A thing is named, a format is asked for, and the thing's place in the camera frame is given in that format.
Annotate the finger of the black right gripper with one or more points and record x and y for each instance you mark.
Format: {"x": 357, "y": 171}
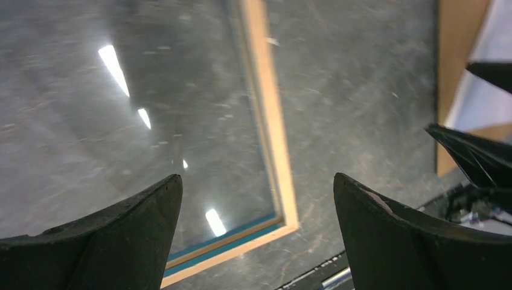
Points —
{"x": 495, "y": 73}
{"x": 485, "y": 163}

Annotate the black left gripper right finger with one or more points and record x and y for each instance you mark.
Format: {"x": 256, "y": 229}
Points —
{"x": 392, "y": 246}

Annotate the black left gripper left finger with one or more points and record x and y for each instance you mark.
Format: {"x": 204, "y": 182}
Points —
{"x": 123, "y": 246}

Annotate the hot air balloon photo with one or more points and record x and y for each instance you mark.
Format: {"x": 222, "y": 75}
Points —
{"x": 488, "y": 92}

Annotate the brown cardboard backing board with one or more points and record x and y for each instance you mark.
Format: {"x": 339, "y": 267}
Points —
{"x": 452, "y": 80}

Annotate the wooden picture frame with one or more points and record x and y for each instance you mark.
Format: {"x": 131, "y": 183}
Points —
{"x": 243, "y": 198}

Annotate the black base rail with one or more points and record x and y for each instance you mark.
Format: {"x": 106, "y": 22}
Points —
{"x": 463, "y": 205}

